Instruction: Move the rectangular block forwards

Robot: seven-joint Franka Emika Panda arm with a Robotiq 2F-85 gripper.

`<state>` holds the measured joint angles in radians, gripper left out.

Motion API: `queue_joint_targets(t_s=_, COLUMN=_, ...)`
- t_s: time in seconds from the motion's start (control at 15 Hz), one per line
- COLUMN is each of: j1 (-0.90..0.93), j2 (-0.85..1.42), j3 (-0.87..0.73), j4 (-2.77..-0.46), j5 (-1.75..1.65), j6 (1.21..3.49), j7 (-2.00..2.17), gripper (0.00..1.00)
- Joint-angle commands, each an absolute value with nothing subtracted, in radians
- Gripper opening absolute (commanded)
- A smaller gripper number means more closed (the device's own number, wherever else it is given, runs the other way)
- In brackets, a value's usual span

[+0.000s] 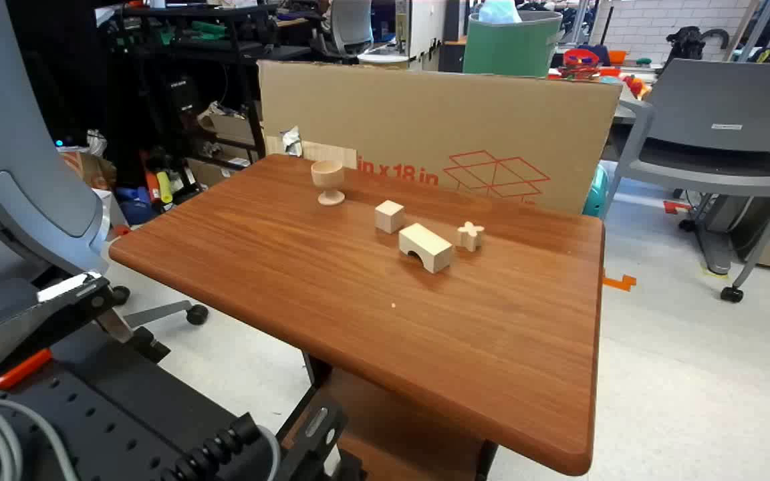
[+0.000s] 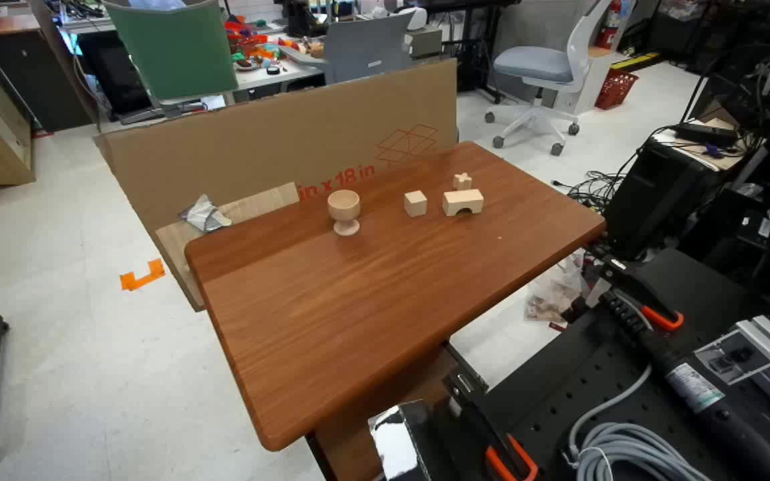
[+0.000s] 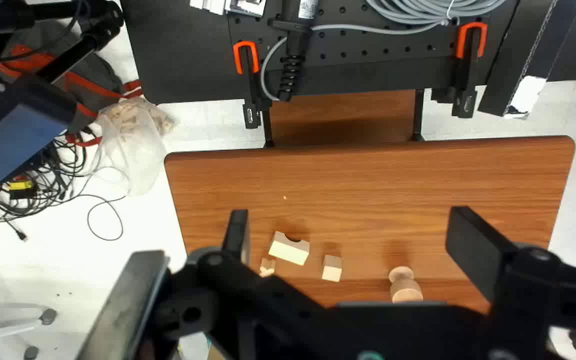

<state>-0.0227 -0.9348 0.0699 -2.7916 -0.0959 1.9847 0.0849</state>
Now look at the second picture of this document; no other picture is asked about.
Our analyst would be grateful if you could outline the dark brown desk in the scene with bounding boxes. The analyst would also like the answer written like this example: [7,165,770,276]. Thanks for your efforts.
[0,2,98,134]

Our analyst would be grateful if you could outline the green chair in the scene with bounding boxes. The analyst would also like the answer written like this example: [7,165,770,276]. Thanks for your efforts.
[102,0,241,114]

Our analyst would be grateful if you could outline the black clamp with orange handle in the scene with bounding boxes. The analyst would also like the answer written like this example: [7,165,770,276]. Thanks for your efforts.
[442,365,542,481]
[580,250,687,338]

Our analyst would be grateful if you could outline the wooden table pedestal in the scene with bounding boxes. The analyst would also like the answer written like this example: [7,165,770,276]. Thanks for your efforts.
[306,349,461,481]

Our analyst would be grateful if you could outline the colourful toy pile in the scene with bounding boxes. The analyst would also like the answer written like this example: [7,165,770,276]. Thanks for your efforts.
[223,11,327,75]

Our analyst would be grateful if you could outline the grey chair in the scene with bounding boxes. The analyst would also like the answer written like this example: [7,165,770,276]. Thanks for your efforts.
[320,8,421,87]

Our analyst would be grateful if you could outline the white desk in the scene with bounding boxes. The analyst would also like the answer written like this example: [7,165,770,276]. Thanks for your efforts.
[53,8,330,122]

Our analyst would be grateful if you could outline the black equipment rack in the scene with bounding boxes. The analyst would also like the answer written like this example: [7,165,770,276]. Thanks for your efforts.
[648,0,770,314]

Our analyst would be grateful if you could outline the reflective metal plate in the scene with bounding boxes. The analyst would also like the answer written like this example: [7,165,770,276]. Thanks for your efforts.
[367,401,425,481]

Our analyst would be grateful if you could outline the printed paper sheet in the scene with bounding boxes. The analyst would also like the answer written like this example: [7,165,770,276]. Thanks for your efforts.
[692,329,770,387]

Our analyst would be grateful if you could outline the rectangular wooden arch block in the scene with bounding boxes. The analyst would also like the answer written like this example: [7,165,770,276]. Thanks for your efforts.
[442,187,486,220]

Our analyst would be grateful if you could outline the black equipment box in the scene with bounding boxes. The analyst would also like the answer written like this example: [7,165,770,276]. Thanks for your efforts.
[605,130,719,262]

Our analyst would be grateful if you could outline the large brown cardboard sheet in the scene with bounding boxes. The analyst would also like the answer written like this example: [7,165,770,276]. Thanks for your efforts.
[92,55,462,314]

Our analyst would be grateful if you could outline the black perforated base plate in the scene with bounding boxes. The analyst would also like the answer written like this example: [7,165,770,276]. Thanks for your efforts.
[449,246,770,481]

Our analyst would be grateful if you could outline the crumpled plastic wrap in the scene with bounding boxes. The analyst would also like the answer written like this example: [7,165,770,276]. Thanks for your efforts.
[525,250,594,332]

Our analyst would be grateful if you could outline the wooden cube block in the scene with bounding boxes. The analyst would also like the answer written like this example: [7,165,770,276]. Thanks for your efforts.
[402,187,431,220]

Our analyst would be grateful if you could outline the black ridged pole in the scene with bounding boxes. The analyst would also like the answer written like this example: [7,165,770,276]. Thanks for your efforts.
[600,289,770,481]

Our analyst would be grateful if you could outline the black floor cables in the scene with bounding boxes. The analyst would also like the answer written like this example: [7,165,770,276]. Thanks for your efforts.
[552,165,625,214]

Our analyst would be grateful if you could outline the grey coiled cable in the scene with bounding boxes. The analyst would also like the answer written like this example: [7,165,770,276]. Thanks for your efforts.
[565,361,717,481]

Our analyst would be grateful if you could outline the white office chair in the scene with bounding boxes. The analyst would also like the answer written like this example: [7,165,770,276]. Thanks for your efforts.
[481,0,614,158]

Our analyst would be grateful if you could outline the tan wooden board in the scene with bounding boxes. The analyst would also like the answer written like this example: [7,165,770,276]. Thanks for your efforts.
[649,118,747,174]

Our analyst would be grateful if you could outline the wooden goblet-shaped block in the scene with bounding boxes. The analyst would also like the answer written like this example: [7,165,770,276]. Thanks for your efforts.
[327,187,363,240]

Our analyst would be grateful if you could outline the yellow floor strip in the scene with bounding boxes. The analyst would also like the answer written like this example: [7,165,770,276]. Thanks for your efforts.
[610,50,664,75]

